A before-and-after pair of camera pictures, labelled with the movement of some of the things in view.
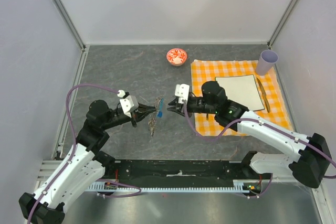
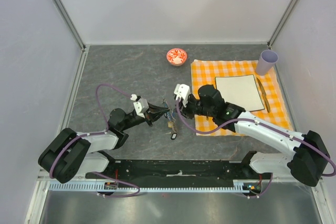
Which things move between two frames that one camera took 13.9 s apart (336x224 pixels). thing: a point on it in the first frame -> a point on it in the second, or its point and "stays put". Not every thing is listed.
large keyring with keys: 152,120 -> 171,115
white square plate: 242,89 stays put
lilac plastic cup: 268,59 stays put
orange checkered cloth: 203,71 stays put
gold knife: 264,95 stays put
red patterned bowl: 176,56 stays put
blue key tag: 160,112 -> 170,114
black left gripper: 145,110 -> 154,113
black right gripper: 177,109 stays put
